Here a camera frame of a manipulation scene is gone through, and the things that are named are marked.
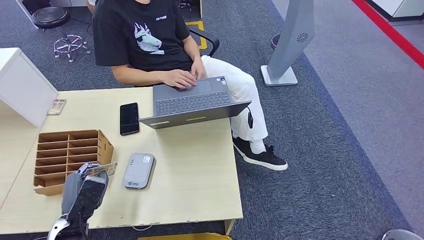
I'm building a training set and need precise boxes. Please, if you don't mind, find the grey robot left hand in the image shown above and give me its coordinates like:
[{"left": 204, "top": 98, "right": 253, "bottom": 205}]
[{"left": 61, "top": 161, "right": 102, "bottom": 216}]

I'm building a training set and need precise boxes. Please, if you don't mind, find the person's left hand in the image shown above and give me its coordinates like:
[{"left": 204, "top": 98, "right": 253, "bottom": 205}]
[{"left": 190, "top": 56, "right": 207, "bottom": 81}]

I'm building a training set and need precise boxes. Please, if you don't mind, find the person's right hand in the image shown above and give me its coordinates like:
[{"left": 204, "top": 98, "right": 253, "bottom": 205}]
[{"left": 160, "top": 68, "right": 198, "bottom": 90}]

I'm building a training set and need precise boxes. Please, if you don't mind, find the patterned room key card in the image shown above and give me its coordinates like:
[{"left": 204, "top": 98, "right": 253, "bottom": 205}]
[{"left": 85, "top": 161, "right": 119, "bottom": 177}]

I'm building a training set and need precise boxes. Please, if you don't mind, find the wooden card organizer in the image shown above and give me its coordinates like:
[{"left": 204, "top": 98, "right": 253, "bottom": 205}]
[{"left": 32, "top": 129, "right": 115, "bottom": 197}]

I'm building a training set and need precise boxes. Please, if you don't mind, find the grey laptop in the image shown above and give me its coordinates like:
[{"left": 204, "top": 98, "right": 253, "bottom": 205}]
[{"left": 138, "top": 75, "right": 253, "bottom": 130}]

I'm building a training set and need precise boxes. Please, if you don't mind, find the black office chair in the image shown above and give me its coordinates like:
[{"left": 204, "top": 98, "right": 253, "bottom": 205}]
[{"left": 188, "top": 26, "right": 221, "bottom": 58}]

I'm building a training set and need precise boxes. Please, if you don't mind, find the yellow floor marking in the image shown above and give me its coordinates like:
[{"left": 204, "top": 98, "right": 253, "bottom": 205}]
[{"left": 185, "top": 20, "right": 208, "bottom": 51}]

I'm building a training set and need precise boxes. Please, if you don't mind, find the black smartphone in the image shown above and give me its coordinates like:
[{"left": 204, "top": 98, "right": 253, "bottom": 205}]
[{"left": 119, "top": 102, "right": 141, "bottom": 137}]

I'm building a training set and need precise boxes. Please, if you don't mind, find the black usb dongle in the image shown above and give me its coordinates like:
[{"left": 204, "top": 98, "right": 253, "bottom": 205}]
[{"left": 246, "top": 106, "right": 255, "bottom": 130}]

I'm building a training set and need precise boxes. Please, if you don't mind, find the black round floor object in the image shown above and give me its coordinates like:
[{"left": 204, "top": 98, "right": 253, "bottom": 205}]
[{"left": 270, "top": 33, "right": 282, "bottom": 51}]

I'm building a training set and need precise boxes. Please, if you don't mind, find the grey kiosk stand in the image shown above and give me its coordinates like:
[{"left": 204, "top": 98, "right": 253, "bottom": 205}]
[{"left": 260, "top": 0, "right": 316, "bottom": 87}]

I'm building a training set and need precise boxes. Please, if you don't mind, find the white cabinet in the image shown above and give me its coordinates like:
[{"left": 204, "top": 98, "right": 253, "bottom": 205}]
[{"left": 0, "top": 47, "right": 60, "bottom": 128}]

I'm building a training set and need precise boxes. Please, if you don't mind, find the yellow object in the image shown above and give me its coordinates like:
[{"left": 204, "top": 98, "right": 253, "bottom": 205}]
[{"left": 137, "top": 232, "right": 233, "bottom": 240}]

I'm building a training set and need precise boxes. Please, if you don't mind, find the black round stool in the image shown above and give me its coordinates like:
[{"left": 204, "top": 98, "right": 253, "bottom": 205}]
[{"left": 31, "top": 5, "right": 92, "bottom": 63}]

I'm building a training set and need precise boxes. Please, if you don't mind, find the red floor tape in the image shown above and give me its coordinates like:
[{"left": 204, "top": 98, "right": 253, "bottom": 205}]
[{"left": 351, "top": 0, "right": 424, "bottom": 70}]

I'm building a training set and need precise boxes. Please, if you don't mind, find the white furniture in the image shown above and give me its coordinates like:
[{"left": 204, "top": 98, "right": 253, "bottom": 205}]
[{"left": 365, "top": 0, "right": 424, "bottom": 22}]

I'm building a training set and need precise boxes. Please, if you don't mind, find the grey round object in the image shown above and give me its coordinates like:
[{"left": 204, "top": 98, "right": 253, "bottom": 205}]
[{"left": 381, "top": 229, "right": 422, "bottom": 240}]

